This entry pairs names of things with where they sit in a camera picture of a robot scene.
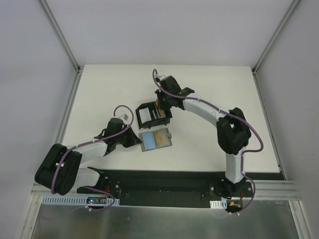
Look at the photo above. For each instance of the white card stack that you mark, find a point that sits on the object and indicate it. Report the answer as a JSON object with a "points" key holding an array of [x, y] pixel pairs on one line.
{"points": [[145, 115]]}

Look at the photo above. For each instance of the gold card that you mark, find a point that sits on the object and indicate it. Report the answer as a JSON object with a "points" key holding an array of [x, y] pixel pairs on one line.
{"points": [[161, 113], [160, 138]]}

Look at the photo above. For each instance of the white cable duct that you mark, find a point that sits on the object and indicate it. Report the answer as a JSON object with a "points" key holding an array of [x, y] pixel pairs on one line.
{"points": [[80, 201], [218, 204]]}

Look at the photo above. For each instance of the aluminium frame post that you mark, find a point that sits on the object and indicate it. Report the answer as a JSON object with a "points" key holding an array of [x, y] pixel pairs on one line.
{"points": [[59, 34], [276, 34]]}

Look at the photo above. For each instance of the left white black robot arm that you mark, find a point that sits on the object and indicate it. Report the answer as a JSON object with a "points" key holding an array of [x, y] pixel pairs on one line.
{"points": [[60, 171]]}

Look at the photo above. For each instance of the left table edge rail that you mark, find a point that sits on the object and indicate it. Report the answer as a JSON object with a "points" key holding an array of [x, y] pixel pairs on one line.
{"points": [[67, 109]]}

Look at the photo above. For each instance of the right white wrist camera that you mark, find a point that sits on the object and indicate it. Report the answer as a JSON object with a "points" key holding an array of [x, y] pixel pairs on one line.
{"points": [[160, 77]]}

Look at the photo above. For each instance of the black plastic card tray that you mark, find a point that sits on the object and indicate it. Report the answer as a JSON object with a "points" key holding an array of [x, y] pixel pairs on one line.
{"points": [[154, 115]]}

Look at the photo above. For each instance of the table edge rail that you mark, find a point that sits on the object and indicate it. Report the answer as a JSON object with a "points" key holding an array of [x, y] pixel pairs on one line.
{"points": [[270, 132], [67, 109]]}

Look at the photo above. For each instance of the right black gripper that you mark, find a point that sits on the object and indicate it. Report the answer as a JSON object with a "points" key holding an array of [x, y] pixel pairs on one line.
{"points": [[162, 102]]}

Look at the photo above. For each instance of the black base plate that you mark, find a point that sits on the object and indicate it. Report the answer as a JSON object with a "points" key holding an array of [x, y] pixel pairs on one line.
{"points": [[159, 199]]}

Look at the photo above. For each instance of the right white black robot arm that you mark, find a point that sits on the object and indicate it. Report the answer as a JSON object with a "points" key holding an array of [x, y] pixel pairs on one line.
{"points": [[232, 134]]}

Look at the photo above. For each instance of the right table edge rail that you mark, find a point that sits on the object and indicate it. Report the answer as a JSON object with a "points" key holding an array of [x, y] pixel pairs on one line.
{"points": [[270, 132]]}

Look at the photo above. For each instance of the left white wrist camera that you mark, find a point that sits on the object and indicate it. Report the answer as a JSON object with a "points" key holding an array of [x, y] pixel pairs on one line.
{"points": [[124, 117]]}

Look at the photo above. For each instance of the right aluminium frame post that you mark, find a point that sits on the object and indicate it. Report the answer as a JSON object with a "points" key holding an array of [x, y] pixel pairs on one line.
{"points": [[276, 34]]}

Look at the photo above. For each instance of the left white cable duct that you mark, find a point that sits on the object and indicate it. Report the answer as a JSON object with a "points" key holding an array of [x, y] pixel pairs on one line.
{"points": [[80, 201]]}

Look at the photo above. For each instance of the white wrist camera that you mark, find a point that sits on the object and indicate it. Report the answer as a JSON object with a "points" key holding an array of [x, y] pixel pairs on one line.
{"points": [[124, 117], [160, 77]]}

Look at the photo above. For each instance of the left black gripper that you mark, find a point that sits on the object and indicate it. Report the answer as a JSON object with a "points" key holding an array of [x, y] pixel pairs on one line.
{"points": [[130, 138]]}

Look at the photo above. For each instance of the right white cable duct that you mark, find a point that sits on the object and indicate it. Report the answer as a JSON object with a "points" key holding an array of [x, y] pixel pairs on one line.
{"points": [[218, 204]]}

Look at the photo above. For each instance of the left aluminium frame post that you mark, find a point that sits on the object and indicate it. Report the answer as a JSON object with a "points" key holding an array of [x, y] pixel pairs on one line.
{"points": [[59, 34]]}

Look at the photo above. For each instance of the front aluminium rail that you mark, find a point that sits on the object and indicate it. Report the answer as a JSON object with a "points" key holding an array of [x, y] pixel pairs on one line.
{"points": [[210, 184]]}

